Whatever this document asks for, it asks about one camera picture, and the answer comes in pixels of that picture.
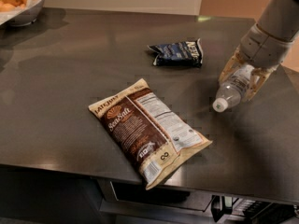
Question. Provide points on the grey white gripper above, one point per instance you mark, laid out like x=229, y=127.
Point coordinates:
x=262, y=50

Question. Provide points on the clear plastic water bottle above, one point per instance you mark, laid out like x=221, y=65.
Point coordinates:
x=231, y=92

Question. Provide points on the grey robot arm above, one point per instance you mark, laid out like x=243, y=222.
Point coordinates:
x=281, y=20

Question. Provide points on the small dark blue chip bag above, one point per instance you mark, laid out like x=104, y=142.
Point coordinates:
x=184, y=53

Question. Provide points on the brown Late July chip bag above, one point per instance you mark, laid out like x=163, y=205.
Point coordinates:
x=154, y=139

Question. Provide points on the black equipment under table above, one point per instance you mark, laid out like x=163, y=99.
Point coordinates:
x=229, y=210

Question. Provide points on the metal drawer under table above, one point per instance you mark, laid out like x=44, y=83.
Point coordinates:
x=133, y=197

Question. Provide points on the silver metal fruit bowl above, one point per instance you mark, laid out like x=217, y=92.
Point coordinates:
x=27, y=13

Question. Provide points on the orange fruit lower left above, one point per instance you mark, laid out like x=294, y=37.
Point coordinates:
x=7, y=8

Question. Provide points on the white paper bowl liner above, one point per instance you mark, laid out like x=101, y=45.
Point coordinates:
x=6, y=16

